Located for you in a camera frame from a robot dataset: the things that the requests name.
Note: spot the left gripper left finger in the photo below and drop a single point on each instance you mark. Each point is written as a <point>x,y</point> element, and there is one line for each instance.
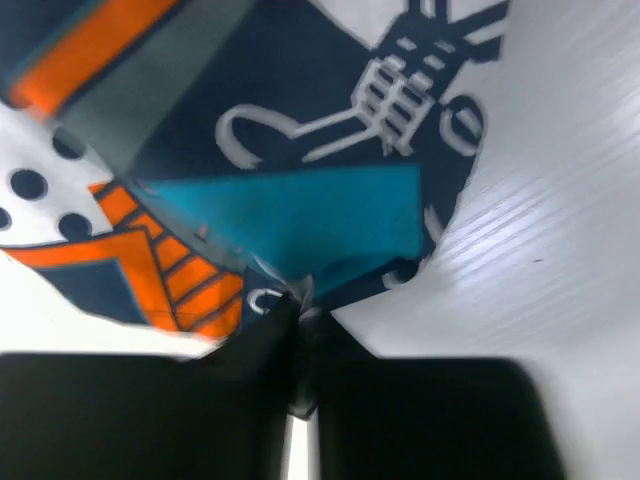
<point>109,416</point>

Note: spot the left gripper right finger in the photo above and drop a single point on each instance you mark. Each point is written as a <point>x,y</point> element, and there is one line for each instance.
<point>420,417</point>

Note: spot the colourful patterned shorts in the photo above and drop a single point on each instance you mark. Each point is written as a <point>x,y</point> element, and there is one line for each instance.
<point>181,165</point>

